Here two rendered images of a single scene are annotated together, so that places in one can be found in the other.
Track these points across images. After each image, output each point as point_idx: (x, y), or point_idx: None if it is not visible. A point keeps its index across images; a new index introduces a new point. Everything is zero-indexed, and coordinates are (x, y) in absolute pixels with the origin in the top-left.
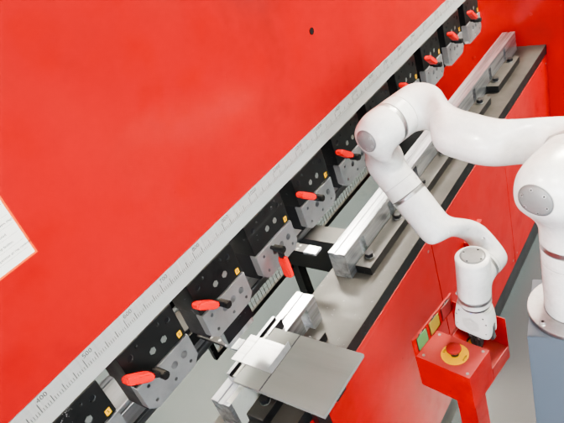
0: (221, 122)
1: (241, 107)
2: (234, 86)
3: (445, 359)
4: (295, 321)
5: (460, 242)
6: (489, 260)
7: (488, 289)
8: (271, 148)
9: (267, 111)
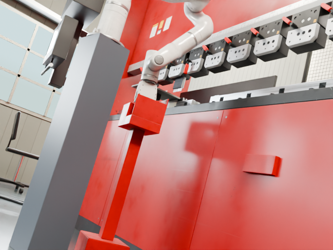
0: (205, 14)
1: (212, 11)
2: (214, 4)
3: None
4: (182, 101)
5: (246, 150)
6: (147, 50)
7: (143, 67)
8: None
9: (218, 15)
